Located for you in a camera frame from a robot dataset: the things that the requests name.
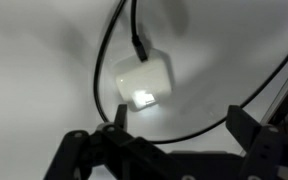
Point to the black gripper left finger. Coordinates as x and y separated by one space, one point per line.
117 156

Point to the white charger brick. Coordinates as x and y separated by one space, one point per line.
144 80

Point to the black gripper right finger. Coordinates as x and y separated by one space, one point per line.
267 153

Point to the white whiteboard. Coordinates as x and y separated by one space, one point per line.
34 66

